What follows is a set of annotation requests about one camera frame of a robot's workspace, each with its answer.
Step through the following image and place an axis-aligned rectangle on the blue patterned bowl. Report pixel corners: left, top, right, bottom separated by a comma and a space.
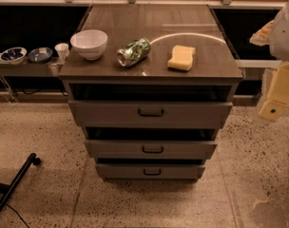
0, 47, 27, 65

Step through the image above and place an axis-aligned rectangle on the grey drawer cabinet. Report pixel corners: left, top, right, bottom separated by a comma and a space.
58, 3, 245, 183

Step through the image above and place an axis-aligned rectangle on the black floor cable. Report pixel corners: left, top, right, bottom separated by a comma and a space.
0, 195, 31, 228

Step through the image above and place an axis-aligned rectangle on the grey top drawer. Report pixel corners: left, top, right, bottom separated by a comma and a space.
68, 100, 232, 129

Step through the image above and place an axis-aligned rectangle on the yellow sponge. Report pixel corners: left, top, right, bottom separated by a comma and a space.
167, 46, 196, 71

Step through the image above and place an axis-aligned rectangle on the grey side shelf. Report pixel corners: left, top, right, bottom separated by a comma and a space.
0, 58, 63, 77

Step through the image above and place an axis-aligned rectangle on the grey drawer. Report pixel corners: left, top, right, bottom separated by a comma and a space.
85, 140, 217, 161
68, 100, 232, 129
96, 163, 204, 180

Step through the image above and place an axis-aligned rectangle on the white paper cup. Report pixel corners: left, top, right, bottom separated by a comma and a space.
54, 43, 69, 62

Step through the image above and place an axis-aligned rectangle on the dark blue bowl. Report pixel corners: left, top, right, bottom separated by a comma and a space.
28, 47, 53, 64

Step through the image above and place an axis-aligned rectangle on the black stand leg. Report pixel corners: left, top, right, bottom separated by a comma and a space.
0, 153, 41, 213

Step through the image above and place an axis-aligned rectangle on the green soda can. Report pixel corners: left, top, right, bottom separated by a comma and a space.
117, 38, 151, 67

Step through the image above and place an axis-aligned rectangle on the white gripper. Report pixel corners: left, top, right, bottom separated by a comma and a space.
249, 20, 289, 122

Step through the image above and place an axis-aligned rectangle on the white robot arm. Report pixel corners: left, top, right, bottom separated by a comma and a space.
250, 1, 289, 122

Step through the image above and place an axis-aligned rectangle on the white bowl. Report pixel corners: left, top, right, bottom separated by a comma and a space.
70, 29, 108, 60

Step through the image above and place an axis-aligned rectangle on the grey bottom drawer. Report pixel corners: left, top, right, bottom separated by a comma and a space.
96, 163, 204, 180

